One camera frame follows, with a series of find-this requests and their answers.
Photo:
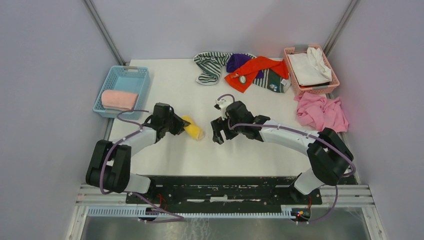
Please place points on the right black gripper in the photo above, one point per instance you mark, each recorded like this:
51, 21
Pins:
217, 125

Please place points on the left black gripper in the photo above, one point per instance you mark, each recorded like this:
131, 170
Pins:
180, 123

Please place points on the yellow towel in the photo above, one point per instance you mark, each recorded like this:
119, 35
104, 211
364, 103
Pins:
192, 129

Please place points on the orange towel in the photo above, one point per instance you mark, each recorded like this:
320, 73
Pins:
242, 78

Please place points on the light pink towel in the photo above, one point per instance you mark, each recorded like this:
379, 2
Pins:
118, 100

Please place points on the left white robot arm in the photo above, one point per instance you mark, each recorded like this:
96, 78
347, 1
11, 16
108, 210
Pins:
110, 164

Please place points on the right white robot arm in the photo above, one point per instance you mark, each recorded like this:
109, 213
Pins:
328, 155

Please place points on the blue plastic basket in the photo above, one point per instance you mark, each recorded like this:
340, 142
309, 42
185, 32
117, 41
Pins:
132, 79

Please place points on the green white striped towel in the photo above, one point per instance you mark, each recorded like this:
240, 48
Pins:
210, 63

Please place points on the dark green striped towel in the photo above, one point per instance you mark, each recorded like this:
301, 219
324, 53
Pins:
273, 82

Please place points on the purple towel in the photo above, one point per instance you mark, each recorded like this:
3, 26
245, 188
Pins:
236, 60

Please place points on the pink plastic basket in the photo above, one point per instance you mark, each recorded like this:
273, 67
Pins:
319, 89

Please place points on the bright pink cloth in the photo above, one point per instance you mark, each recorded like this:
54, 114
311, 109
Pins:
320, 112

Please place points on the white cloth in basket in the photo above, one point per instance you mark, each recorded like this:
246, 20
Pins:
310, 68

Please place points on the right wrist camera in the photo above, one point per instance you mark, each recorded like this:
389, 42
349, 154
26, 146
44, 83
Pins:
222, 104

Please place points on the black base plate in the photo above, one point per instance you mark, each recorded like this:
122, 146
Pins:
225, 195

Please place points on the white cable duct rail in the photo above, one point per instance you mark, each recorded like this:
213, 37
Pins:
145, 212

